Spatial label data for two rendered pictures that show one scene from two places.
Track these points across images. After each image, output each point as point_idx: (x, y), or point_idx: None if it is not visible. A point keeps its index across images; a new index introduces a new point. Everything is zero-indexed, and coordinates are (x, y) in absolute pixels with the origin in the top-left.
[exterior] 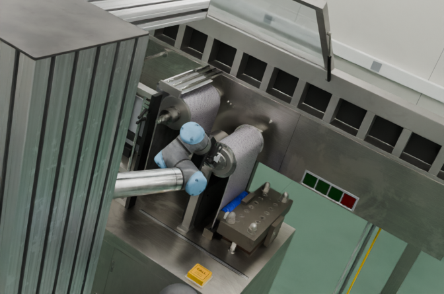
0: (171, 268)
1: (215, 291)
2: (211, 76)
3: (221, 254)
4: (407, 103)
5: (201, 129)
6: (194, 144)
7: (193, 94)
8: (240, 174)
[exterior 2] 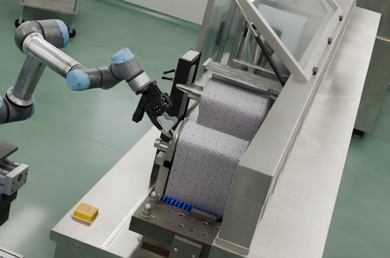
0: (86, 199)
1: (72, 224)
2: (266, 86)
3: (130, 231)
4: (288, 116)
5: (125, 54)
6: (115, 64)
7: (230, 86)
8: (198, 173)
